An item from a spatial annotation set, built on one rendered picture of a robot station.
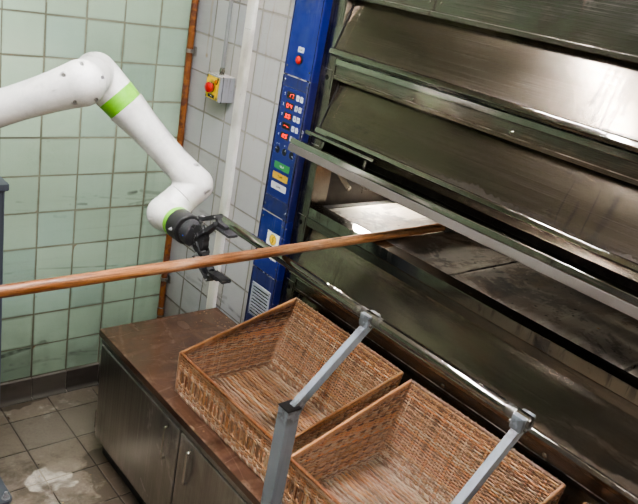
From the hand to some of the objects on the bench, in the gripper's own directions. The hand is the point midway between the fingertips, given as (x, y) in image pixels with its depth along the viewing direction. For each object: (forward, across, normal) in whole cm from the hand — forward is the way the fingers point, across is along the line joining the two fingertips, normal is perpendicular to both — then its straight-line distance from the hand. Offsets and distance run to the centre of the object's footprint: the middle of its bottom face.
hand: (227, 258), depth 197 cm
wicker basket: (+1, +61, -30) cm, 68 cm away
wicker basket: (+59, +61, -29) cm, 90 cm away
